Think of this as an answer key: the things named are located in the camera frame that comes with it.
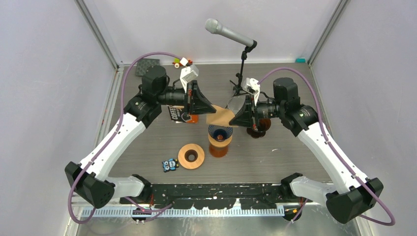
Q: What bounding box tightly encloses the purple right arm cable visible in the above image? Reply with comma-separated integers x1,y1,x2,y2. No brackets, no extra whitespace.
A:
257,67,396,227

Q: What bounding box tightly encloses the orange glass carafe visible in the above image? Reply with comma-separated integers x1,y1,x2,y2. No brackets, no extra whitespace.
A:
208,145,228,158

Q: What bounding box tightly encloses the black microphone tripod stand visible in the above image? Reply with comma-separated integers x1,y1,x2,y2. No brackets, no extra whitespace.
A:
229,41,257,96

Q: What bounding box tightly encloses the wooden ring collar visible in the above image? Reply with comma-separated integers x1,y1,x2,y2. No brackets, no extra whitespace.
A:
178,144,205,170

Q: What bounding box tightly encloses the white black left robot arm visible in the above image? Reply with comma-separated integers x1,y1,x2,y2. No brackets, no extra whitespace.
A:
64,64,216,209

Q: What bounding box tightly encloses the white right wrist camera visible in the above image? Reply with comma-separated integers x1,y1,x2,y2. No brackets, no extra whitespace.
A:
242,78,261,107

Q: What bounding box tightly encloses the orange coffee filter box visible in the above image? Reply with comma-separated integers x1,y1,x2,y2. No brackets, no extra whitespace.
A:
167,105,199,123

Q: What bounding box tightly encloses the brown paper coffee filter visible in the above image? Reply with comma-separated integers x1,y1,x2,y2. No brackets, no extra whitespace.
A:
206,105,235,127

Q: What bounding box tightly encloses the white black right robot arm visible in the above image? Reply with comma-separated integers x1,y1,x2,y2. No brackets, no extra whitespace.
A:
230,78,384,224

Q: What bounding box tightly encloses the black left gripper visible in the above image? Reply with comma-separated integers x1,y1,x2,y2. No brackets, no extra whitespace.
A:
156,80,216,117

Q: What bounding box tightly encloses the blue owl sticker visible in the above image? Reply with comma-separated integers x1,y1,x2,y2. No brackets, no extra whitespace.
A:
162,158,179,173

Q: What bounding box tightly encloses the brown plastic dripper with handle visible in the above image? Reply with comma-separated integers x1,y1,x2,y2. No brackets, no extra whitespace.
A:
246,118,271,139

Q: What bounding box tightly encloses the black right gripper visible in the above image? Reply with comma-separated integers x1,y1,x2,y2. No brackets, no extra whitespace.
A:
230,92,285,129

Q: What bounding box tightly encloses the grey microphone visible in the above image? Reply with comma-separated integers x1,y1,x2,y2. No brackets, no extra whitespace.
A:
205,19,257,51

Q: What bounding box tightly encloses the clear glass dripper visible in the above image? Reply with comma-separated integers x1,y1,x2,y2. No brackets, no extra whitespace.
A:
226,95,249,116

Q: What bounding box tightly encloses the blue plastic dripper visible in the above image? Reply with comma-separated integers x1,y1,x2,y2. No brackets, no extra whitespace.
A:
208,125,233,141

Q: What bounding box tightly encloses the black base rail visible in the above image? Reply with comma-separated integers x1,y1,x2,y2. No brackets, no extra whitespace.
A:
132,183,305,210

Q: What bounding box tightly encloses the teal block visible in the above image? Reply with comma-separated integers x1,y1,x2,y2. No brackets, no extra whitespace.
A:
295,58,306,63

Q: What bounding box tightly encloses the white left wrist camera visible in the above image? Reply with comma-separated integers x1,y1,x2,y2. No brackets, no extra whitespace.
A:
179,64,199,93

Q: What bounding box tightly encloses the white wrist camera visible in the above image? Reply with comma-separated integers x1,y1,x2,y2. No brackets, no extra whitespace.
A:
242,78,261,107
179,64,199,93

